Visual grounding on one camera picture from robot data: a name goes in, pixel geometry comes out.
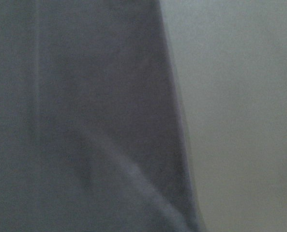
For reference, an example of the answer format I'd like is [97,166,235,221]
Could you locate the dark brown t-shirt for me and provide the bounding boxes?
[0,0,204,232]

